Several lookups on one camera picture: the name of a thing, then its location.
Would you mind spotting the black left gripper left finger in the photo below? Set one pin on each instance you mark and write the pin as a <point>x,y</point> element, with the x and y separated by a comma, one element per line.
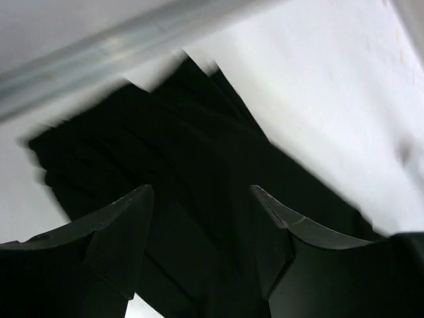
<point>87,268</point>

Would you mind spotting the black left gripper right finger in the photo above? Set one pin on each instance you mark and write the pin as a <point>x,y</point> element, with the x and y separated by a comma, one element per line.
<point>308,270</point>

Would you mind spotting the black trousers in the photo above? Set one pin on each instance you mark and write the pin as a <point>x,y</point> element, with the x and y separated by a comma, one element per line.
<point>196,143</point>

